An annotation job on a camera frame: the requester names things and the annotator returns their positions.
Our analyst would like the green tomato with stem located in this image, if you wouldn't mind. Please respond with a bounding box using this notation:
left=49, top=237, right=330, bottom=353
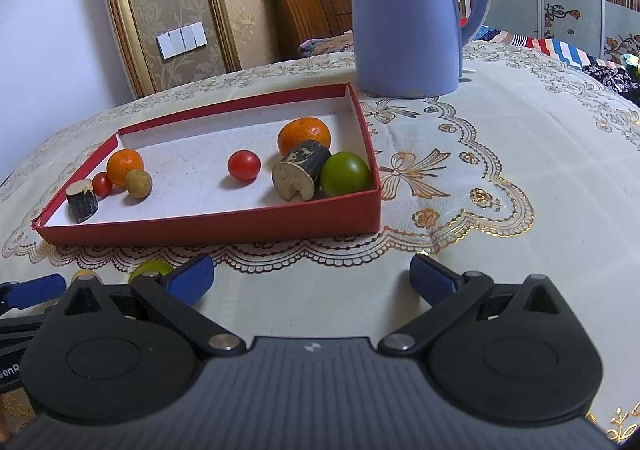
left=320, top=151, right=372, bottom=198

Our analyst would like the white wall switch panel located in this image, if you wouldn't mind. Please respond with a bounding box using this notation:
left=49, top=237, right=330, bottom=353
left=156, top=22, right=207, bottom=60

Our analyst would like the gold wall panel frame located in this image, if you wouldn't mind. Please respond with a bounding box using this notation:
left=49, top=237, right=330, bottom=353
left=106, top=0, right=241, bottom=97

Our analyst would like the pink pillow on bed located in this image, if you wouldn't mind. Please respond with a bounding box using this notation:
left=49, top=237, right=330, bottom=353
left=298, top=30, right=354, bottom=57

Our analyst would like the red shallow box tray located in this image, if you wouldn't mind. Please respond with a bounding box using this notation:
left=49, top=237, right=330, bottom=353
left=32, top=83, right=381, bottom=248

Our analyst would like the blue electric kettle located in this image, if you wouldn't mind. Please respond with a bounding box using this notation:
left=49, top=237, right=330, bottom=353
left=352, top=0, right=490, bottom=99

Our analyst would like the orange tangerine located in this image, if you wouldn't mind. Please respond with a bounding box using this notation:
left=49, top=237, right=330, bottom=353
left=106, top=149, right=144, bottom=187
left=278, top=116, right=331, bottom=156

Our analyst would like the large dark log piece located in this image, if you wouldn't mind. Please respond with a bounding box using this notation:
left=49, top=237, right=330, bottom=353
left=272, top=139, right=331, bottom=201

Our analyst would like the yellow longan fruit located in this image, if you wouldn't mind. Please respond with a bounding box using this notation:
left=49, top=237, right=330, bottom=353
left=70, top=269, right=102, bottom=282
left=125, top=170, right=153, bottom=200

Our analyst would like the red cherry tomato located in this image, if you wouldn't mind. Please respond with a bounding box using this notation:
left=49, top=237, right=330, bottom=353
left=228, top=150, right=262, bottom=181
left=92, top=172, right=113, bottom=199

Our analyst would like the colourful striped bedding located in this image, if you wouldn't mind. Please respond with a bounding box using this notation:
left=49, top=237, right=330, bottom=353
left=474, top=25, right=639, bottom=106

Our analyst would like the small dark log piece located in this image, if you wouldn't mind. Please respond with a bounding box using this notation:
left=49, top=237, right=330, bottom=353
left=65, top=179, right=99, bottom=222

